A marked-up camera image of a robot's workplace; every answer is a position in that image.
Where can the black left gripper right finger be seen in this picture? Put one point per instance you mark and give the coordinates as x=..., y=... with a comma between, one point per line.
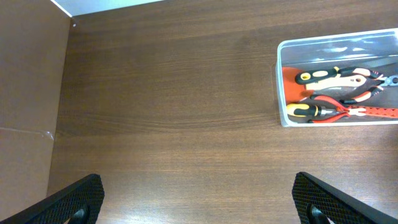
x=318, y=202

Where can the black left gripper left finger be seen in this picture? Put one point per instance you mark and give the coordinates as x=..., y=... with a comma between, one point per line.
x=80, y=202

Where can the yellow black screwdriver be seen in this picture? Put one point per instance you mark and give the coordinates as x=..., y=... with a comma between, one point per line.
x=304, y=110

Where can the orange cutting pliers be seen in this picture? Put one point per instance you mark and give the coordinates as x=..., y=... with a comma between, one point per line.
x=342, y=110

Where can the red scraper wooden handle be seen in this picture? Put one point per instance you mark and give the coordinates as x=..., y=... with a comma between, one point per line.
x=331, y=79

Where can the orange long nose pliers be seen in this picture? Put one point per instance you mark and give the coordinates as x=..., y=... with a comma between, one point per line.
x=383, y=82

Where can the clear plastic container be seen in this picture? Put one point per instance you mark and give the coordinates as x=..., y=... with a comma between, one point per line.
x=341, y=51

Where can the metal file yellow black handle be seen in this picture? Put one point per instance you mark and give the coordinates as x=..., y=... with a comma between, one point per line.
x=313, y=76

